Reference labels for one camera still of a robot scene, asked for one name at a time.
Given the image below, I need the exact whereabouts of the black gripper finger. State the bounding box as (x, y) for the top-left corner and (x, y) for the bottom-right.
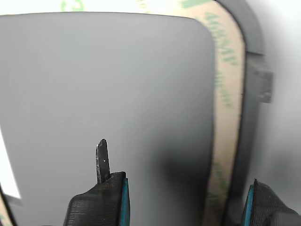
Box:
(240, 178), (301, 226)
(63, 138), (131, 226)

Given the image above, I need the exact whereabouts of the tan adhesive-backed frame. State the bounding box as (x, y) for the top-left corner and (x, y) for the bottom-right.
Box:
(0, 0), (247, 226)

